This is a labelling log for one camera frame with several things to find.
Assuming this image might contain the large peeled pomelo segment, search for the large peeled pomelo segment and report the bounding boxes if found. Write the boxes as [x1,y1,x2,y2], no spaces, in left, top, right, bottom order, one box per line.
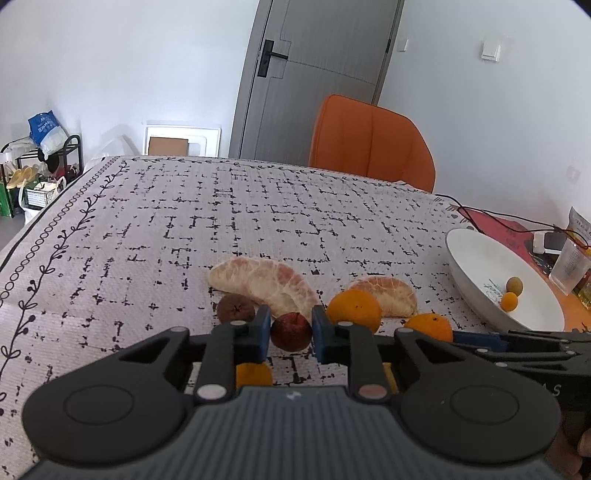
[208,257,320,320]

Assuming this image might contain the patterned grey tablecloth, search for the patterned grey tablecloth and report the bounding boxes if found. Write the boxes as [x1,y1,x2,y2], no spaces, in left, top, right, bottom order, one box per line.
[0,155,591,480]

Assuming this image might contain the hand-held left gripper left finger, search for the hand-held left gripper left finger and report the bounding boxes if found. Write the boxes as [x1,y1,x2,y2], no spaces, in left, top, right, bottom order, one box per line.
[117,305,273,402]

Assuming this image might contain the grey door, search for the grey door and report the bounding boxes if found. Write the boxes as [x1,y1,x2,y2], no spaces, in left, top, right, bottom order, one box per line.
[228,0,406,163]

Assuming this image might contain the printed snack bag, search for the printed snack bag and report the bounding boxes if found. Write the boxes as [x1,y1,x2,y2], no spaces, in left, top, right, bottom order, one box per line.
[565,206,591,246]

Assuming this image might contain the orange chair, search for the orange chair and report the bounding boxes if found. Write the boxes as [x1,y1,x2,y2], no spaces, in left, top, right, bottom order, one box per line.
[308,95,437,194]

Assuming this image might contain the person's right hand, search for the person's right hand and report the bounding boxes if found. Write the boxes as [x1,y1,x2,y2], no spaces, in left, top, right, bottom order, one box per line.
[551,427,591,480]

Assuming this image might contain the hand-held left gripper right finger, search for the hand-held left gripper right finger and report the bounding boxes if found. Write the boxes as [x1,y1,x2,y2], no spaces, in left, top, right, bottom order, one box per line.
[312,305,467,402]

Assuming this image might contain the dark red plum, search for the dark red plum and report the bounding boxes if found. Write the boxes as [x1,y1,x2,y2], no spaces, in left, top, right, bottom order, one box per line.
[270,312,314,353]

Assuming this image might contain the green box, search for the green box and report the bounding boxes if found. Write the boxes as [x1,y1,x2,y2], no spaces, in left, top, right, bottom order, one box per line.
[0,184,17,219]

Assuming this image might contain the white foam packing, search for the white foam packing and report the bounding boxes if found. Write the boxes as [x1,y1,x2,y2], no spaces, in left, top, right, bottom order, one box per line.
[143,122,223,158]

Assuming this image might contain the clear plastic cup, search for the clear plastic cup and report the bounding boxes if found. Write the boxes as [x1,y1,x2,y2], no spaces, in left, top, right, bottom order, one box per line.
[549,237,591,296]

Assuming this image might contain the black shoe rack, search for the black shoe rack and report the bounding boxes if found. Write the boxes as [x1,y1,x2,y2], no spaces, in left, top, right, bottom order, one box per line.
[0,134,84,217]

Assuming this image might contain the yellow slippers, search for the yellow slippers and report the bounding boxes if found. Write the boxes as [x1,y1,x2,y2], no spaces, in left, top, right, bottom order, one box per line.
[6,167,41,188]

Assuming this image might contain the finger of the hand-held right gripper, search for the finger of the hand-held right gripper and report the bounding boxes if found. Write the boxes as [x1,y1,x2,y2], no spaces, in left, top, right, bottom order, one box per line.
[508,328,591,346]
[452,330,571,365]

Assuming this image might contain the white bowl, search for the white bowl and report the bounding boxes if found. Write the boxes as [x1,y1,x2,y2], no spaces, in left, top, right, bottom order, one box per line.
[445,228,567,331]

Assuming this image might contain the blue plastic bag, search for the blue plastic bag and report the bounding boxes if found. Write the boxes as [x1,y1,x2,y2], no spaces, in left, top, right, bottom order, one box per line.
[27,110,71,158]

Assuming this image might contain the small peeled pomelo segment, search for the small peeled pomelo segment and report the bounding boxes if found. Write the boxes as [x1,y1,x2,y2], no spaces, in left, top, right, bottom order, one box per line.
[348,275,419,319]

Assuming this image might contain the brown round fruit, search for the brown round fruit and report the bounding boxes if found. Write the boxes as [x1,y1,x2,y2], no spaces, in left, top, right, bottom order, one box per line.
[217,294,256,324]

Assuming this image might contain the brown cardboard piece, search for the brown cardboard piece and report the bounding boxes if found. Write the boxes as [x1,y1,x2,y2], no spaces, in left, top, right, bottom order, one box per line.
[147,137,190,157]

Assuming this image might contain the black cable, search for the black cable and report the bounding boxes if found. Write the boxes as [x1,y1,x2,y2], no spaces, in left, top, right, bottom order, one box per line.
[433,194,566,234]

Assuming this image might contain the white charger box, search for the white charger box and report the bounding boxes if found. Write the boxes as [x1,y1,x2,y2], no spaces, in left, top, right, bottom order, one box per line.
[531,230,567,256]

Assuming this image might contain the red orange table mat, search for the red orange table mat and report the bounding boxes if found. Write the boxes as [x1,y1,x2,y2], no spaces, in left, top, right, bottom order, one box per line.
[434,194,591,334]

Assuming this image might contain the yellow oil bottle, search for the yellow oil bottle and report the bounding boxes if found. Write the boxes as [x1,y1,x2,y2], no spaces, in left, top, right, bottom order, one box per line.
[575,270,591,308]

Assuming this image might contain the black door handle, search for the black door handle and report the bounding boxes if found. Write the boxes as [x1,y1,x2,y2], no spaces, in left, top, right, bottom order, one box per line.
[257,40,290,78]

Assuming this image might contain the white shopping bag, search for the white shopping bag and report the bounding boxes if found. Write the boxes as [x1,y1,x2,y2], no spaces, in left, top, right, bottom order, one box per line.
[18,179,66,223]

